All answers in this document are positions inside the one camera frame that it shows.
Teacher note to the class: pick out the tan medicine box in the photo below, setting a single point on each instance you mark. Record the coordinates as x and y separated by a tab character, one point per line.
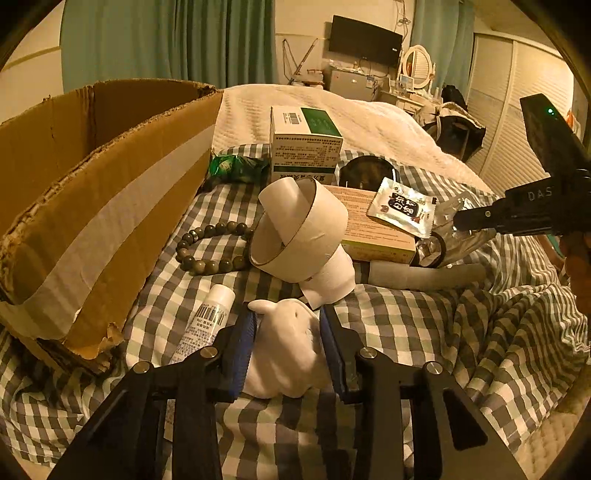
366	239

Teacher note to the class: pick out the teal curtain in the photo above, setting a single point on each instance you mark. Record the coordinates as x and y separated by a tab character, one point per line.
445	28
222	43

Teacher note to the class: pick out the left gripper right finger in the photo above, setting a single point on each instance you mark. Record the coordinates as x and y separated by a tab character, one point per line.
452	439

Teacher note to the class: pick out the silver foil packet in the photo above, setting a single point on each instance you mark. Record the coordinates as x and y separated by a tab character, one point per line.
459	229

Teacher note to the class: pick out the white wardrobe doors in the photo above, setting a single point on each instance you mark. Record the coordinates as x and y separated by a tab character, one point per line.
504	70

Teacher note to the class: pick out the clear plastic ruler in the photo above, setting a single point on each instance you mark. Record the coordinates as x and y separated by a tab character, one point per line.
399	276

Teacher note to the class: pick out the checkered grey white cloth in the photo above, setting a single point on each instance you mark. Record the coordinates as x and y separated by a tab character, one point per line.
515	342

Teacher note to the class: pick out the white rabbit figurine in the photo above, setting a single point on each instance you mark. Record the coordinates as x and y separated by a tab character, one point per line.
287	357

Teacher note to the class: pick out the teal curtain left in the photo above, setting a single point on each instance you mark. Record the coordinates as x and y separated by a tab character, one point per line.
222	43

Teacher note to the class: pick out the green white medicine box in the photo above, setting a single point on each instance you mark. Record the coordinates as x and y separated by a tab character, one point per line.
304	143

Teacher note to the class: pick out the person right hand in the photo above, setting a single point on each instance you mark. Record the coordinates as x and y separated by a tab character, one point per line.
576	249

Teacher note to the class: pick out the black wall television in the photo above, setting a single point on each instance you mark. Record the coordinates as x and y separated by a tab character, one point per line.
365	41

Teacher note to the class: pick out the teal curtain right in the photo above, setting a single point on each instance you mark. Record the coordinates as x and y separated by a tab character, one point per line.
445	28

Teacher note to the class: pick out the white barcode tube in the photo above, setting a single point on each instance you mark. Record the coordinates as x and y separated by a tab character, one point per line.
211	316

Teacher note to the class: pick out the brown cardboard box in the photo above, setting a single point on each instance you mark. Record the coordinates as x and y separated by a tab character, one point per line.
93	182

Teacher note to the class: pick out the cream quilted bed cover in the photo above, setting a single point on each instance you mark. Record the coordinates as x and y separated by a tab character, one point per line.
374	128

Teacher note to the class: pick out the white sachet packet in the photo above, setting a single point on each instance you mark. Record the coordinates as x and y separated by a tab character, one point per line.
403	207

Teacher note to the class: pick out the grey cabinet under television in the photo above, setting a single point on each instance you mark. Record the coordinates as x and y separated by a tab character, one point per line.
352	85

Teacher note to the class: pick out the white paper tape roll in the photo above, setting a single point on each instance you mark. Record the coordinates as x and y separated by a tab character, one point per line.
299	240

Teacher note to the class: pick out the chair with dark clothes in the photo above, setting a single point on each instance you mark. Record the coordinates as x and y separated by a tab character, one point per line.
451	126

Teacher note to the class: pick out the round vanity mirror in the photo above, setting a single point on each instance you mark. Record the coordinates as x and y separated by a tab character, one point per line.
418	68

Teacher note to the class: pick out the green snack packet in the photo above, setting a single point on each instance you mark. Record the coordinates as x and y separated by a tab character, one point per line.
236	168

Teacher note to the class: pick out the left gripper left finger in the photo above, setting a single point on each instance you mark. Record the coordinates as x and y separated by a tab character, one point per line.
124	438

